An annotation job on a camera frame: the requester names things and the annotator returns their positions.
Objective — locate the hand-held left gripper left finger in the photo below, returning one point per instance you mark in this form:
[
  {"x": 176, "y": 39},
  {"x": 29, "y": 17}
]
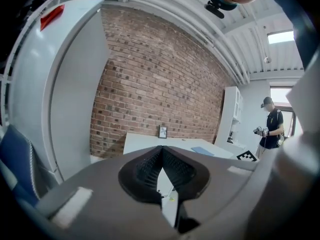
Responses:
[{"x": 100, "y": 184}]

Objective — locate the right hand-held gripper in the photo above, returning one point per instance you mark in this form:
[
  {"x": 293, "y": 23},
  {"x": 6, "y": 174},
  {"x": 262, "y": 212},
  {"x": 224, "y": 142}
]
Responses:
[{"x": 287, "y": 179}]

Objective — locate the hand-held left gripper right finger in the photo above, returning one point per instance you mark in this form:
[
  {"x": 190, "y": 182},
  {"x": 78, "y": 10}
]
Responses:
[{"x": 220, "y": 184}]

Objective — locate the person's right forearm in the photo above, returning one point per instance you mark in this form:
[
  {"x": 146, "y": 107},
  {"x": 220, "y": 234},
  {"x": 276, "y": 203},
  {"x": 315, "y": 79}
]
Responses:
[{"x": 295, "y": 14}]

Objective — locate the white desk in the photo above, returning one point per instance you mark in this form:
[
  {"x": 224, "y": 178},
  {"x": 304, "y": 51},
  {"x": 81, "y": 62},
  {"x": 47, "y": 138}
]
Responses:
[{"x": 180, "y": 142}]

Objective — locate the blue notebook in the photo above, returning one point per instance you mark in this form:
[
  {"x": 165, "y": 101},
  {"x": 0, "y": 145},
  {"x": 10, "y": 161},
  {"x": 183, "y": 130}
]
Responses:
[{"x": 202, "y": 151}]

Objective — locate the white shelf cabinet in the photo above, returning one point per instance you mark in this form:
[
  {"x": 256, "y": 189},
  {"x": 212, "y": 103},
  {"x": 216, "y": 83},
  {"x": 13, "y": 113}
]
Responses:
[{"x": 230, "y": 114}]

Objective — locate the blue padded chair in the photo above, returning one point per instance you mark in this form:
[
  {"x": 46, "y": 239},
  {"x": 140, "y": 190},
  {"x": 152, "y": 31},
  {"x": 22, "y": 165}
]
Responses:
[{"x": 17, "y": 164}]

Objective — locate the ceiling light panel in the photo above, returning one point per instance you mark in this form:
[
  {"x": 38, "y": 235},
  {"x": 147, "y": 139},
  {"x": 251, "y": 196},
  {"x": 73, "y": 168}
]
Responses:
[{"x": 280, "y": 37}]

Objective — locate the red box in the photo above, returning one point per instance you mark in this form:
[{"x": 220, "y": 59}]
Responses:
[{"x": 52, "y": 16}]

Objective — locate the small picture frame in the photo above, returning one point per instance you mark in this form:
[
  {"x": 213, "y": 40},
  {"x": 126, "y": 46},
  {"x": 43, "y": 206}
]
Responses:
[{"x": 162, "y": 132}]

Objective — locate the black head camera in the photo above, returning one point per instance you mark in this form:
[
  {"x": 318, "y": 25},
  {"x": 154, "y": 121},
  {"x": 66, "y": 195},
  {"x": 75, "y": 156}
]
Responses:
[{"x": 214, "y": 9}]

